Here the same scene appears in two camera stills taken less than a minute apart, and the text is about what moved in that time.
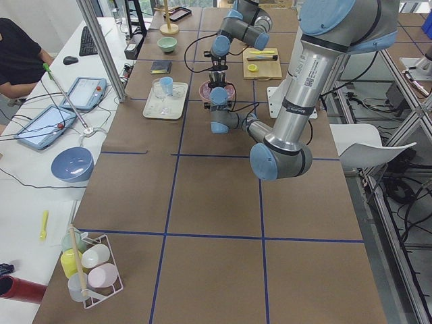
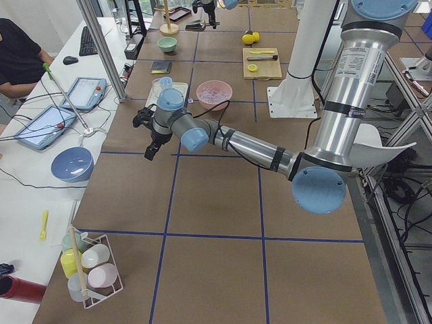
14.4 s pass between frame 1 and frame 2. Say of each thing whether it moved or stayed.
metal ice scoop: moved
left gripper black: moved
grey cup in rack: stayed
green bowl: stayed
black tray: stayed
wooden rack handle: stayed
